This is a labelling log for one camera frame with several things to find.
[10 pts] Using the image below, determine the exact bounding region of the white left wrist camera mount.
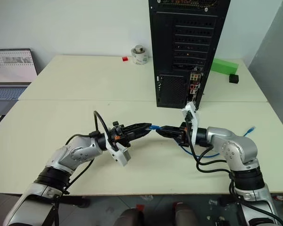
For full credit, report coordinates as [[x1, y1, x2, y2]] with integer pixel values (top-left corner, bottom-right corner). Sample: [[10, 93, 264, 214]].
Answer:
[[104, 131, 132, 167]]

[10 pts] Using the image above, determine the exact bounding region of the open grey laptop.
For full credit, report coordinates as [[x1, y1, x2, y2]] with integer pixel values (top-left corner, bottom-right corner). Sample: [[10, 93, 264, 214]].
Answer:
[[0, 48, 39, 116]]

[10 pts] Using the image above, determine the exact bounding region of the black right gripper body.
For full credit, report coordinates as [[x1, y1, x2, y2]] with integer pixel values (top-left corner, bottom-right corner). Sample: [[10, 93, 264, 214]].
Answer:
[[175, 122, 192, 145]]

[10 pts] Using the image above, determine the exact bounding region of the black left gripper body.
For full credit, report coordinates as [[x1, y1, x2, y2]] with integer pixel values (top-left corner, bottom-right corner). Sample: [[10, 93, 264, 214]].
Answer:
[[108, 121, 133, 148]]

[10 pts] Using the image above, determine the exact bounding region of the black computer tower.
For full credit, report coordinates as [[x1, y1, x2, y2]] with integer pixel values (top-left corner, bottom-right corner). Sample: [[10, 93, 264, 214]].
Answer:
[[148, 0, 232, 109]]

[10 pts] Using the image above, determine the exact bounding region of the small black cube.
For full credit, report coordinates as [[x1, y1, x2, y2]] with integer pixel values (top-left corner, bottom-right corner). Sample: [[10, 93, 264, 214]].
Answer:
[[228, 73, 240, 84]]

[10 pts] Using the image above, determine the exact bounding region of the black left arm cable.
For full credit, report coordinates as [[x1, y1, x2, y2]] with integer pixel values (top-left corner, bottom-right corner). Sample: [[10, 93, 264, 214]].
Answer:
[[53, 110, 117, 226]]

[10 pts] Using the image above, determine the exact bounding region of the green rectangular box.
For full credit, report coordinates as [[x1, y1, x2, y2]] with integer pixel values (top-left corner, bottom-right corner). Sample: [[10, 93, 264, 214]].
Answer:
[[210, 58, 240, 76]]

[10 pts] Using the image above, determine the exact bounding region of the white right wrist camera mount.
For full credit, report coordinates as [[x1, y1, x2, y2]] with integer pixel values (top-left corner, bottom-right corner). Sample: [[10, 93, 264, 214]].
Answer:
[[181, 102, 200, 145]]

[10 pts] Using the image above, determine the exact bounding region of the white label roll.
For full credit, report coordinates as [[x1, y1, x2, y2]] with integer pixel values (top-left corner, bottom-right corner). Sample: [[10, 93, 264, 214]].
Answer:
[[131, 48, 149, 65]]

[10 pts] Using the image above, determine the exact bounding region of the dark rounded shape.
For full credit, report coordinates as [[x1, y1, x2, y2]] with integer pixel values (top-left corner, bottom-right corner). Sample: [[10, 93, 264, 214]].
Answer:
[[114, 208, 145, 226]]

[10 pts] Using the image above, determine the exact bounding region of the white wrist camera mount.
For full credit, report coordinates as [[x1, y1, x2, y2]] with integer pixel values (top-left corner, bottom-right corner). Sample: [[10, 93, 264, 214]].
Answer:
[[104, 131, 132, 167], [181, 102, 200, 145]]

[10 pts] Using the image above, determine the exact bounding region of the blue ethernet cable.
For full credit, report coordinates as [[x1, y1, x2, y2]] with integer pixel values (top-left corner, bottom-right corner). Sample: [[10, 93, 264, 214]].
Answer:
[[148, 125, 257, 158]]

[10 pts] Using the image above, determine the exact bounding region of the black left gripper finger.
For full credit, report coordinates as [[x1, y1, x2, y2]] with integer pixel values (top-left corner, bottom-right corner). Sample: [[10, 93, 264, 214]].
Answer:
[[128, 127, 152, 142], [123, 122, 153, 133]]

